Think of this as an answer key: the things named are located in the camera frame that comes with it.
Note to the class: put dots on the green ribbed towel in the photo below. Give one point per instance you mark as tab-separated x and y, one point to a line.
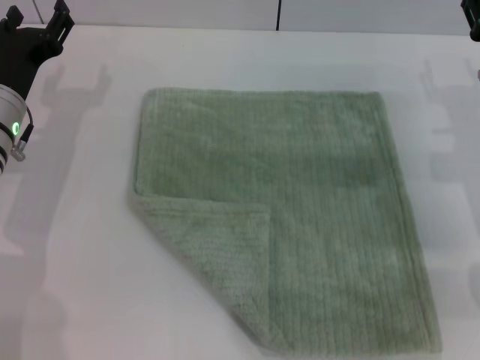
300	187

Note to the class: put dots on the black vertical wall strip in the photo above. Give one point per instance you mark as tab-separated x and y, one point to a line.
278	15

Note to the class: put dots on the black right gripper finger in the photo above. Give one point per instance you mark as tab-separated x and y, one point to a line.
474	15

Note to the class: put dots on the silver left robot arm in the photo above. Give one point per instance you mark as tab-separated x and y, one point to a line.
9	123

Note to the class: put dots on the thin grey wall line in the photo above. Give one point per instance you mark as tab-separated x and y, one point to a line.
36	9

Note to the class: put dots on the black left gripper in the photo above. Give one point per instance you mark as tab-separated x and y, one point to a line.
22	52

